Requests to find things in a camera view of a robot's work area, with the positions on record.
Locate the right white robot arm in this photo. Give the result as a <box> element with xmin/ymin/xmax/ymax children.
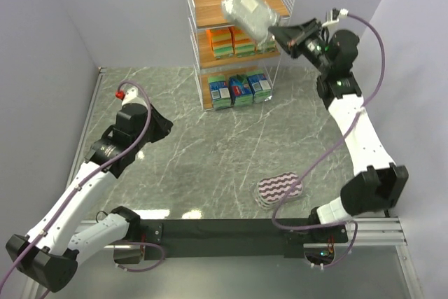
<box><xmin>269</xmin><ymin>19</ymin><xmax>409</xmax><ymax>231</ymax></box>

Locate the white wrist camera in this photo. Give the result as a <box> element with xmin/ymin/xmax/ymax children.
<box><xmin>115</xmin><ymin>86</ymin><xmax>147</xmax><ymax>107</ymax></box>
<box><xmin>321</xmin><ymin>8</ymin><xmax>349</xmax><ymax>28</ymax></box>

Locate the purple wavy sponge pack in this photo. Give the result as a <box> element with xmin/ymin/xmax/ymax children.
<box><xmin>252</xmin><ymin>172</ymin><xmax>303</xmax><ymax>210</ymax></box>

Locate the silver mesh scrubber pack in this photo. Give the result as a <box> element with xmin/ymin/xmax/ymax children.
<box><xmin>221</xmin><ymin>0</ymin><xmax>281</xmax><ymax>43</ymax></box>

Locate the orange sponge pack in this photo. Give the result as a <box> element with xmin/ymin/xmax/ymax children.
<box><xmin>255</xmin><ymin>34</ymin><xmax>277</xmax><ymax>54</ymax></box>
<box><xmin>229</xmin><ymin>26</ymin><xmax>256</xmax><ymax>57</ymax></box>
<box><xmin>206</xmin><ymin>27</ymin><xmax>234</xmax><ymax>59</ymax></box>

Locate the aluminium frame rail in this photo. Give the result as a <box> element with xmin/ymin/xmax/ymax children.
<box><xmin>57</xmin><ymin>67</ymin><xmax>410</xmax><ymax>298</ymax></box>

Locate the white wire wooden shelf rack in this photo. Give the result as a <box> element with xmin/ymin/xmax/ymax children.
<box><xmin>186</xmin><ymin>0</ymin><xmax>295</xmax><ymax>111</ymax></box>

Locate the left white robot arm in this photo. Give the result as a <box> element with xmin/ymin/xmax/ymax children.
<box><xmin>6</xmin><ymin>103</ymin><xmax>173</xmax><ymax>293</ymax></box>

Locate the black front base bar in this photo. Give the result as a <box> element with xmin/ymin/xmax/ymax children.
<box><xmin>141</xmin><ymin>218</ymin><xmax>348</xmax><ymax>258</ymax></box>

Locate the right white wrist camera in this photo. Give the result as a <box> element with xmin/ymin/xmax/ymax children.
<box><xmin>321</xmin><ymin>8</ymin><xmax>349</xmax><ymax>28</ymax></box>

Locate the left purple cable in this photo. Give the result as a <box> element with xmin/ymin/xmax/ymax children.
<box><xmin>0</xmin><ymin>81</ymin><xmax>167</xmax><ymax>299</ymax></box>

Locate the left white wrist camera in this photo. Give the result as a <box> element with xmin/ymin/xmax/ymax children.
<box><xmin>115</xmin><ymin>86</ymin><xmax>147</xmax><ymax>107</ymax></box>

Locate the blue green sponge pack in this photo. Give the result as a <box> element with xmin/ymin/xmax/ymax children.
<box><xmin>246</xmin><ymin>70</ymin><xmax>272</xmax><ymax>103</ymax></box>
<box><xmin>229</xmin><ymin>74</ymin><xmax>253</xmax><ymax>107</ymax></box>

